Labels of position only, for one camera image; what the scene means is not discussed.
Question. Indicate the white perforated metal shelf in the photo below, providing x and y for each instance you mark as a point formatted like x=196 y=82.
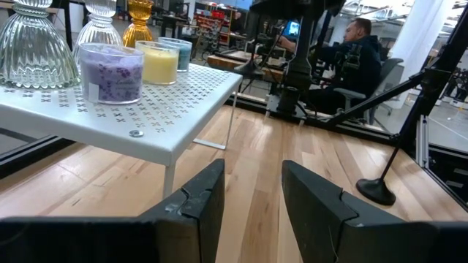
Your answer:
x=175 y=91

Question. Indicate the blue lit screen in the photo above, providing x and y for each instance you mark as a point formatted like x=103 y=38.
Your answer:
x=292 y=28

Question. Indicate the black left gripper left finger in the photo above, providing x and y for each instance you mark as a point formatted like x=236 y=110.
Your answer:
x=183 y=219

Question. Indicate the grey office chair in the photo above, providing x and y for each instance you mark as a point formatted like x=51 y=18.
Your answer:
x=365 y=95

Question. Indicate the clear ribbed glass candle holder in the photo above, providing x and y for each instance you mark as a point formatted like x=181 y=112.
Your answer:
x=97 y=33

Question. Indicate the black wide-base candlestick holder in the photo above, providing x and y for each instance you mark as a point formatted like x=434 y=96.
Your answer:
x=376 y=190

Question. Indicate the person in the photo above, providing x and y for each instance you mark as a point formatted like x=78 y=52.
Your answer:
x=358 y=62

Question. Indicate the wooden workbench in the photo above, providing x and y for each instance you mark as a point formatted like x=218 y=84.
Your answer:
x=226 y=60

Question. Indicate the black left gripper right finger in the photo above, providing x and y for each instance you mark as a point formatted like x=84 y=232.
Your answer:
x=321 y=219

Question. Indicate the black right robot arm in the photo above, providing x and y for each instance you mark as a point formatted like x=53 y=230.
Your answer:
x=300 y=65

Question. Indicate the blue candle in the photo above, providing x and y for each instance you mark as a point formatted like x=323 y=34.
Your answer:
x=184 y=55

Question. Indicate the black small-base candlestick holder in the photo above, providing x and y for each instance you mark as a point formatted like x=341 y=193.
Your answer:
x=251 y=69

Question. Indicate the grey-green ribbed glass candle holder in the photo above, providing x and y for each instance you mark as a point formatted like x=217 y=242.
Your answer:
x=33 y=51

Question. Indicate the yellow candle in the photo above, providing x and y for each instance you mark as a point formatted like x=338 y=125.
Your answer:
x=159 y=64

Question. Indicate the amber ribbed glass candle holder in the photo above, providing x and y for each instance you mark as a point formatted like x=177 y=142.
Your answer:
x=139 y=31

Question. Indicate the red storage rack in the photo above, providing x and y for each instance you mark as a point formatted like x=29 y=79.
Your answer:
x=215 y=18

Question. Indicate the purple candle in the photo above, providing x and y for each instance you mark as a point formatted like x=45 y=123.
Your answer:
x=111 y=75

